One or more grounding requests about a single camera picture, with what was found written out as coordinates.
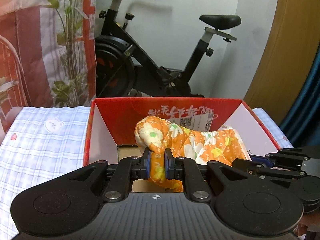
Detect orange floral cloth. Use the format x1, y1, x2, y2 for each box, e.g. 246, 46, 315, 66
135, 116, 251, 192

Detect person right hand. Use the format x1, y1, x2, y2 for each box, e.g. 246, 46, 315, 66
295, 209, 320, 239

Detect blue curtain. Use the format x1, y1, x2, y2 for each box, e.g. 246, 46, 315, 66
280, 53, 319, 147

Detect red strawberry cardboard box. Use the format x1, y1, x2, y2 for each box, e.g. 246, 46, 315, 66
83, 98, 280, 192

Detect blue plaid tablecloth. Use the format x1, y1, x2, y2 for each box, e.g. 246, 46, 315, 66
1, 98, 291, 239

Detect black exercise bike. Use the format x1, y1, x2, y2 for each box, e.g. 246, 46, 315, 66
95, 0, 242, 98

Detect pink printed backdrop cloth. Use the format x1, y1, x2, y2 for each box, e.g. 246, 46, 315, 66
1, 0, 96, 136

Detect wooden door frame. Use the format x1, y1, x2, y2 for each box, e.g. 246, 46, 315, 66
244, 0, 319, 124

